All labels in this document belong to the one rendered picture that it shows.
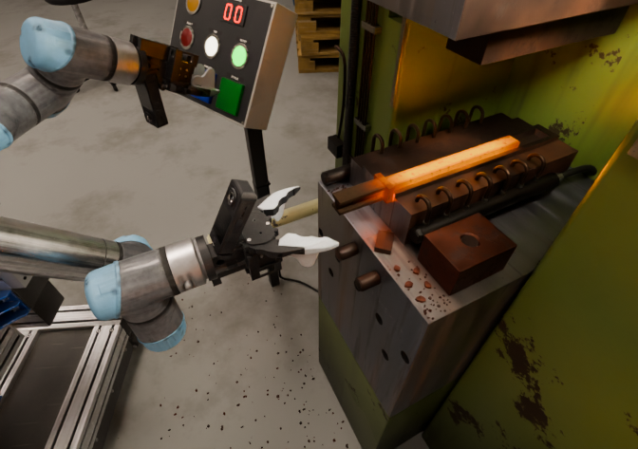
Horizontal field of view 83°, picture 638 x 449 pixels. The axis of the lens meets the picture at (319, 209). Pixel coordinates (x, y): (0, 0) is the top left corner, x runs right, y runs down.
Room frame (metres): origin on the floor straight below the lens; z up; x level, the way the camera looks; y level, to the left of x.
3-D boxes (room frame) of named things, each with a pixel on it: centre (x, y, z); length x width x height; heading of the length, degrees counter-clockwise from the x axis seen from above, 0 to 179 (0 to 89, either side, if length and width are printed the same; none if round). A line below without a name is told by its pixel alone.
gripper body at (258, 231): (0.37, 0.13, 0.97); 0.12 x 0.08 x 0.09; 116
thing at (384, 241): (0.43, -0.12, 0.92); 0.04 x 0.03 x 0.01; 164
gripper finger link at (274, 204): (0.47, 0.07, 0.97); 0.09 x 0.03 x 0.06; 152
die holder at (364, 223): (0.57, -0.33, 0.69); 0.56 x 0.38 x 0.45; 116
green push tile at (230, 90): (0.82, 0.21, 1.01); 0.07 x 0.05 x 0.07; 51
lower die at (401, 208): (0.61, -0.30, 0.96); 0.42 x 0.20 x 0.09; 116
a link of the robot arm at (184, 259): (0.33, 0.20, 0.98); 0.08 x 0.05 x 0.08; 26
